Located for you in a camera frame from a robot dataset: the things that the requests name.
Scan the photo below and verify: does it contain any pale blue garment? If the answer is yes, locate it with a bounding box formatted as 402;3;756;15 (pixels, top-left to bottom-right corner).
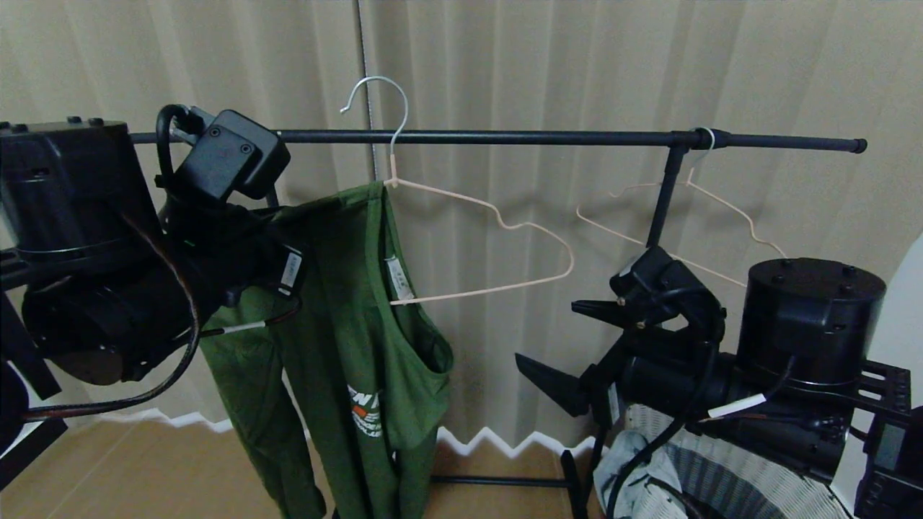
594;430;687;519

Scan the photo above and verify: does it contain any black clothes rack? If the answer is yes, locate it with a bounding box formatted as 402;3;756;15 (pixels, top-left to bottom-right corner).
130;128;868;519

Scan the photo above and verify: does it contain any green sleeveless shirt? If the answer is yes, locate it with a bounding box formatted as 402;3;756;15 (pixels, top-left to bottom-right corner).
200;180;455;519

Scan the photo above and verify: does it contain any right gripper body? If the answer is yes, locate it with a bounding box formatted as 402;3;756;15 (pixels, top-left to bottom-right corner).
584;321;730;427

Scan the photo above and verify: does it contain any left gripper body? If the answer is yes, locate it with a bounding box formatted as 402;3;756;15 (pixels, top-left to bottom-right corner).
162;200;311;309

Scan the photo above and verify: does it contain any black cable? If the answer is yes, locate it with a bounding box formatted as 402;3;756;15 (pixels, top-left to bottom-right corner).
25;213;204;423
604;339;722;519

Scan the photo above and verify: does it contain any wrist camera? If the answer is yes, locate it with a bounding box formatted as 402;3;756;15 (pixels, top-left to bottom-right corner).
172;108;292;207
609;245;726;340

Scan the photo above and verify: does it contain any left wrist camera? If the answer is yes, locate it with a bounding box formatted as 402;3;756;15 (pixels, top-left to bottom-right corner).
172;108;292;207

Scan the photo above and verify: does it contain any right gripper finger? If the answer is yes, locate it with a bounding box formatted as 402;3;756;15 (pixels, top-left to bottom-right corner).
571;298;637;328
515;352;593;418

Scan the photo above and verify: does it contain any beige curtain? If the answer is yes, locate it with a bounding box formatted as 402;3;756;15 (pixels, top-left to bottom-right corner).
0;0;923;462

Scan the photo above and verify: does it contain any white laundry basket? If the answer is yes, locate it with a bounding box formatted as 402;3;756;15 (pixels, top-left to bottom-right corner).
591;404;853;519

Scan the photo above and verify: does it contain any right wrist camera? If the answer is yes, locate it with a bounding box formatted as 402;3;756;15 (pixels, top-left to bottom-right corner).
609;245;726;340

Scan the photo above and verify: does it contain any pink clothes hanger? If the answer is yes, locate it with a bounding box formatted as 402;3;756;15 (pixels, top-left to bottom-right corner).
340;76;576;306
575;128;789;288

